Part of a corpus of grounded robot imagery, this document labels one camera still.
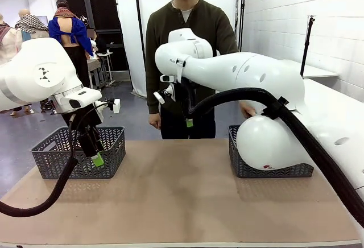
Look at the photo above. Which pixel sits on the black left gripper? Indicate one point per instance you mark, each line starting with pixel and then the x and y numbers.
pixel 89 140

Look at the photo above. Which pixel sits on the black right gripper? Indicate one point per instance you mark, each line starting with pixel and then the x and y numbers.
pixel 186 97

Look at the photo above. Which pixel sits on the person's right forearm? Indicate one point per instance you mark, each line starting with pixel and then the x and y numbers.
pixel 153 94

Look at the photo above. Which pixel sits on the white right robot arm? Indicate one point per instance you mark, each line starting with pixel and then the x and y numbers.
pixel 256 71

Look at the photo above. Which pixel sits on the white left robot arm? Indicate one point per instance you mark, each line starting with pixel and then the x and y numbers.
pixel 34 71

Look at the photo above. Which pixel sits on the person's right hand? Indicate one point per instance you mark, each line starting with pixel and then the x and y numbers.
pixel 155 120

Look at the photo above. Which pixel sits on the person's left hand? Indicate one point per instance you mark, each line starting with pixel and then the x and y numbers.
pixel 248 110

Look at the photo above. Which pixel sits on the grey plastic lattice basket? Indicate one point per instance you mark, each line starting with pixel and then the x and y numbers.
pixel 113 151
pixel 233 151

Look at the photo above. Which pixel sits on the person in green sweater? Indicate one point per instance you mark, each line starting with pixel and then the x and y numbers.
pixel 162 37

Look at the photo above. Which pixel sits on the white background desk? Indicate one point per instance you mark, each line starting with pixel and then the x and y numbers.
pixel 98 66

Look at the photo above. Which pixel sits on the white photo backdrop screen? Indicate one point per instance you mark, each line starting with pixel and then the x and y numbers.
pixel 125 32

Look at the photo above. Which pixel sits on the black backdrop stand pole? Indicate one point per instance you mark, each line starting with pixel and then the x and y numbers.
pixel 241 17

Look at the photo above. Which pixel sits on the background person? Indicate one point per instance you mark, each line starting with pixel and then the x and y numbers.
pixel 91 43

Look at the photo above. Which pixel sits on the mannequin with blue garment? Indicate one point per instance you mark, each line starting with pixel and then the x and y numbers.
pixel 68 32

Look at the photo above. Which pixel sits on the black tripod pole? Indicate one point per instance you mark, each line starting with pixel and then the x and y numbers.
pixel 306 49

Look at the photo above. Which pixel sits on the mannequin with orange skirt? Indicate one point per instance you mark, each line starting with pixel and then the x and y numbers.
pixel 8 46

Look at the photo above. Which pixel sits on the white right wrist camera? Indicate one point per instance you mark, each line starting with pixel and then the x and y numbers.
pixel 159 98

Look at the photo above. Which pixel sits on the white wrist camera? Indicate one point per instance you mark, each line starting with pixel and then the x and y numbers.
pixel 159 98
pixel 116 106

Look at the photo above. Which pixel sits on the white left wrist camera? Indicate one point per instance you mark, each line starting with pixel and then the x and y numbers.
pixel 116 106

